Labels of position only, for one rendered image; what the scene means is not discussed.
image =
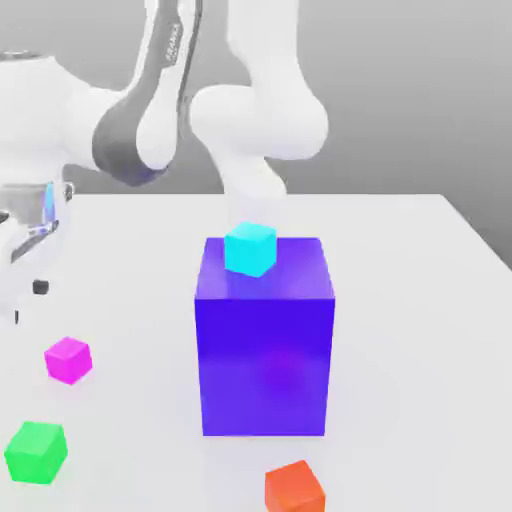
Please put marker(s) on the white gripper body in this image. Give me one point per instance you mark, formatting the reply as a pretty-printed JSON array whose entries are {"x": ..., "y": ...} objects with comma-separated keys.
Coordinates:
[{"x": 28, "y": 256}]

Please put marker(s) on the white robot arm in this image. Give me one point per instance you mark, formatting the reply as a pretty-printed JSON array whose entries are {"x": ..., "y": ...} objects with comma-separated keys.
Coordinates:
[{"x": 260, "y": 120}]

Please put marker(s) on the small magenta cube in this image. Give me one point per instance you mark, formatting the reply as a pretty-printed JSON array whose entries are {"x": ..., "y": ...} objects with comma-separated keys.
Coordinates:
[{"x": 68, "y": 360}]

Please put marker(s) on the small green cube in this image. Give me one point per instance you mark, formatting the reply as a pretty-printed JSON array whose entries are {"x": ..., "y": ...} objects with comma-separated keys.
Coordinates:
[{"x": 36, "y": 454}]

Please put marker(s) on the small cyan cube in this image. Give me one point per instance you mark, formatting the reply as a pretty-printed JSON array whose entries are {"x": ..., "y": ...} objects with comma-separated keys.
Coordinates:
[{"x": 250, "y": 250}]

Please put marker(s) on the small orange cube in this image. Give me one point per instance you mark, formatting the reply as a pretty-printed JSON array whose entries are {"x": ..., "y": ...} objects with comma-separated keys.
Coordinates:
[{"x": 294, "y": 488}]

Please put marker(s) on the large purple box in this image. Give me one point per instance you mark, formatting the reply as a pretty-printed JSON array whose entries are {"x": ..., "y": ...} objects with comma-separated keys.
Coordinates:
[{"x": 264, "y": 360}]

